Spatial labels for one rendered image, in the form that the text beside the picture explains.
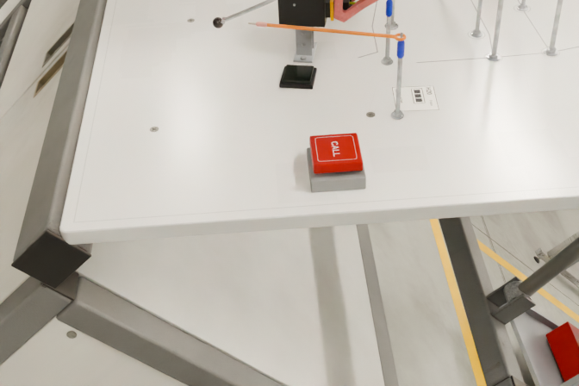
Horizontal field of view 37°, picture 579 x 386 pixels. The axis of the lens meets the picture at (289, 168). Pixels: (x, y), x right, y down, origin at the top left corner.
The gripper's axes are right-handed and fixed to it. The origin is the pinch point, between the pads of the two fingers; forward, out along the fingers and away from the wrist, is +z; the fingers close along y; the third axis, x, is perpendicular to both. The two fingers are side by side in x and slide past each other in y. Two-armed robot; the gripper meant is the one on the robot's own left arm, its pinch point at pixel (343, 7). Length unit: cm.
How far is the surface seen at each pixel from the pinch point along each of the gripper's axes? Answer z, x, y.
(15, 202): 37.6, 28.6, -14.2
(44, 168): 20.9, 25.1, -22.4
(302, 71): 6.8, 1.6, -6.0
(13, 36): 70, 51, 57
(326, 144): 2.4, -1.4, -22.8
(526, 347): 190, -157, 139
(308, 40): 5.5, 2.1, -1.1
